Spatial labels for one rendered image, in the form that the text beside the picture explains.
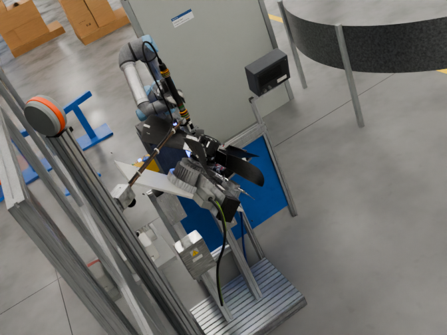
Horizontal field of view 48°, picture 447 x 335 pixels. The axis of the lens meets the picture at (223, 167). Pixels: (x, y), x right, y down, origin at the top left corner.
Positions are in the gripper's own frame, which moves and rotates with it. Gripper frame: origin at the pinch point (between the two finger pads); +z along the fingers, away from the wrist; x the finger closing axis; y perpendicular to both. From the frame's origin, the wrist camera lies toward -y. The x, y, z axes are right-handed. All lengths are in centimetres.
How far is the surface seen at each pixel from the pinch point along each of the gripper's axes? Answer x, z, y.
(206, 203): 19, 39, 36
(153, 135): 19.9, -0.1, 10.7
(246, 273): 11, 14, 115
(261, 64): -66, -36, 24
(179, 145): 11.4, 4.8, 20.6
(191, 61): -69, -182, 57
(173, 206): 30, 15, 44
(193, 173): 13.0, 14.1, 33.4
